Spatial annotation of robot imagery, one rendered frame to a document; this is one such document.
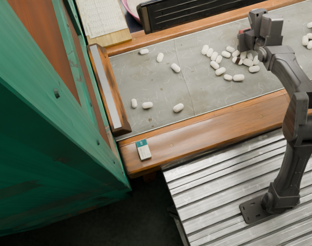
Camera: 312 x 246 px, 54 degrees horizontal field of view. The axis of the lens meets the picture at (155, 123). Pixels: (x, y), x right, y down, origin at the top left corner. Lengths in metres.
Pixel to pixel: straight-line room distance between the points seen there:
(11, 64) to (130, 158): 0.84
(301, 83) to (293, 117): 0.09
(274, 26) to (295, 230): 0.66
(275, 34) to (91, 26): 0.61
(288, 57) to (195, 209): 0.55
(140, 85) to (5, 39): 0.92
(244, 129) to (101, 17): 0.63
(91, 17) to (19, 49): 0.98
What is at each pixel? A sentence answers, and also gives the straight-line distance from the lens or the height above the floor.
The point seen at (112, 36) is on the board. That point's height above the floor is 0.78.
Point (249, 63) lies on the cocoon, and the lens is 1.14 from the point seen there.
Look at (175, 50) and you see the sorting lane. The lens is 1.14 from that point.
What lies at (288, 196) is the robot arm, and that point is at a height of 0.84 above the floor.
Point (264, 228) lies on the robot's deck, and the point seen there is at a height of 0.67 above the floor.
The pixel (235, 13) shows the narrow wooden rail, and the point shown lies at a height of 0.77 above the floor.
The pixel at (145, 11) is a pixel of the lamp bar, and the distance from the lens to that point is 0.78.
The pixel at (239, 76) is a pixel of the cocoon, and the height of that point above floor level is 0.76.
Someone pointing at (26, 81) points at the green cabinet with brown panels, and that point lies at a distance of 0.18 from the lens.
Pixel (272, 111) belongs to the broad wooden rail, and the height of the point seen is 0.76.
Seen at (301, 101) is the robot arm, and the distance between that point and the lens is 0.80.
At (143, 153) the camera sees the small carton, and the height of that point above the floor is 0.79.
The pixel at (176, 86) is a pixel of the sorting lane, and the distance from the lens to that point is 1.08.
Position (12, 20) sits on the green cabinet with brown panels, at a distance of 0.21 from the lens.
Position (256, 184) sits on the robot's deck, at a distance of 1.13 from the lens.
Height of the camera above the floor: 1.74
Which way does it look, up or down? 75 degrees down
